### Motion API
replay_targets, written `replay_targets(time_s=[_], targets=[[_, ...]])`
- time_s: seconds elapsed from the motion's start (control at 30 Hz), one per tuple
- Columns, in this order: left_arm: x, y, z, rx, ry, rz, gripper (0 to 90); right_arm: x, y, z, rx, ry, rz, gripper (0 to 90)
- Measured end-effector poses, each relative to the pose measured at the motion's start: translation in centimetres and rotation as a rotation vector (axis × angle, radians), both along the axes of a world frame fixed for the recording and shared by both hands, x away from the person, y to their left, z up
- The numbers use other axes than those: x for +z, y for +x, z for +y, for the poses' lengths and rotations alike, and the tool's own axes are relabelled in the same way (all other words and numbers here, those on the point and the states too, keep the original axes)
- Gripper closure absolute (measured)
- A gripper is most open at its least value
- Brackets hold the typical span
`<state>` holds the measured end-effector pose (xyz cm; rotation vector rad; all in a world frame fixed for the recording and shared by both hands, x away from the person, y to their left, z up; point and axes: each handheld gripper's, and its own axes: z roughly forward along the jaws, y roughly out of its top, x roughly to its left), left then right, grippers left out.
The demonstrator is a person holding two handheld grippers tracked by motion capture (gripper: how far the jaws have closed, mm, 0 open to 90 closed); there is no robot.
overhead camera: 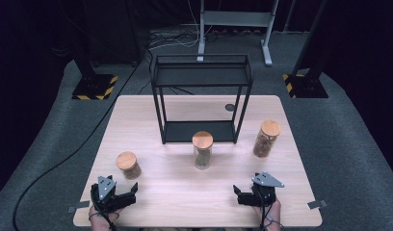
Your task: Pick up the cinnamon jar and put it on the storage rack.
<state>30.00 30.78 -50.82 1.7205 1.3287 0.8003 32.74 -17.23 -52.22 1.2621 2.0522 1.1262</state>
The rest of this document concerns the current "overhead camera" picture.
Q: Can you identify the person's right hand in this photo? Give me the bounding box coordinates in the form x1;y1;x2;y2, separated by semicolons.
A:
253;199;282;222

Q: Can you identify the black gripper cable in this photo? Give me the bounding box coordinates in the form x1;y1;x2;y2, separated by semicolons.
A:
260;192;269;231
92;189;118;231

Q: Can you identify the short glass jar wooden lid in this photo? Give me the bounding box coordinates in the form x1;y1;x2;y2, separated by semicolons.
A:
115;150;143;181

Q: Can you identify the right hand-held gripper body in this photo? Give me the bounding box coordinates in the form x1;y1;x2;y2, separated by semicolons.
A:
237;171;285;208

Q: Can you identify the person's left hand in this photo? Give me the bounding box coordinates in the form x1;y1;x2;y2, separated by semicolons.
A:
88;206;122;222

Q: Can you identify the tall glass jar wooden lid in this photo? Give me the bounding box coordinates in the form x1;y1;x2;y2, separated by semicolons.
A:
252;119;282;159

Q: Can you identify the medium glass jar wooden lid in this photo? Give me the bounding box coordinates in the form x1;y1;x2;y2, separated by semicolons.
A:
192;130;215;170

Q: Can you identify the long black cable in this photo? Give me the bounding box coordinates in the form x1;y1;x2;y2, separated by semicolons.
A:
12;62;143;231

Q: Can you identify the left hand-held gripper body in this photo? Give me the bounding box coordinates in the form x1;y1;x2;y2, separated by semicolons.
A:
90;175;137;213

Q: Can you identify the grey metal stand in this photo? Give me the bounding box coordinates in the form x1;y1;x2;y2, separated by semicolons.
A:
196;0;280;67

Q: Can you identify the black metal rack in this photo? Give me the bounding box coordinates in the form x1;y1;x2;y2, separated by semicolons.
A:
149;53;254;145

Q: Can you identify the grey tape strip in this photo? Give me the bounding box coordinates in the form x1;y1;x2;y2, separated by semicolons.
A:
66;200;91;214
306;199;328;210

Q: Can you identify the black stand with striped base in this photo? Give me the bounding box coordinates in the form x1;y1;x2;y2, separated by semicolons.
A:
65;32;119;101
282;0;330;99

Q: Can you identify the bundle of cables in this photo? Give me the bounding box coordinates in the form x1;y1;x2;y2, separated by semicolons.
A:
147;28;218;51

